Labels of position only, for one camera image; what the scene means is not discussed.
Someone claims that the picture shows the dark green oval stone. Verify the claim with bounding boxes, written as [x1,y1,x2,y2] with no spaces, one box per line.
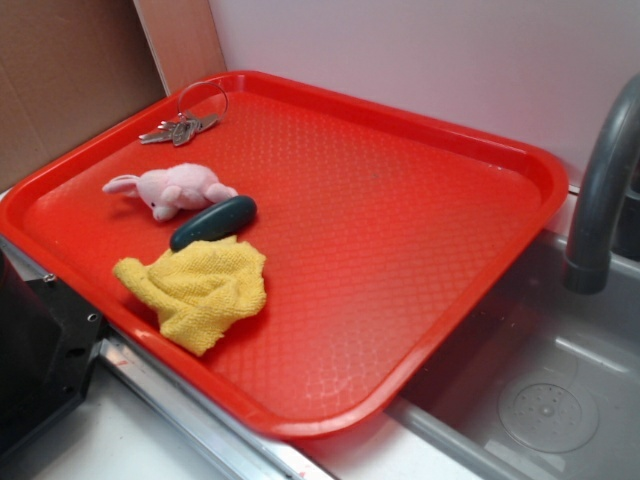
[169,195,258,252]

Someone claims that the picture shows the yellow microfiber cloth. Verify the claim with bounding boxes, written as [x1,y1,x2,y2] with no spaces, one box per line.
[113,235,267,357]

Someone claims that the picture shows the sink drain cover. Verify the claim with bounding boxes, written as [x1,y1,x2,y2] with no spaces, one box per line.
[497,380,599,454]

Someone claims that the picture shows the silver keys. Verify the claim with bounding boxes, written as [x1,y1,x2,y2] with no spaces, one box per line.
[138,81,230,147]

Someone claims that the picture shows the pink plush bunny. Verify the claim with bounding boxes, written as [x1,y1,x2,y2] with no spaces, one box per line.
[102,163,238,222]

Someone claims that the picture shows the brown cardboard panel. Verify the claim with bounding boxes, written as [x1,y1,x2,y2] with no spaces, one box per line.
[1,1,226,190]

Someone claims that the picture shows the red plastic tray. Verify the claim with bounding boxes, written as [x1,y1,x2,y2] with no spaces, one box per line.
[1,72,568,439]

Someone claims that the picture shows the grey plastic sink basin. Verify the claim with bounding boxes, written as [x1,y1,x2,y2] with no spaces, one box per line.
[388,233,639,479]

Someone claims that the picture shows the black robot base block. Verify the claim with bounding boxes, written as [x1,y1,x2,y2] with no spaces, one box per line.
[1,255,104,463]

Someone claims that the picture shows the grey sink faucet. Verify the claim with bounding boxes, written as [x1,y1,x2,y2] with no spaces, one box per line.
[563,76,639,295]

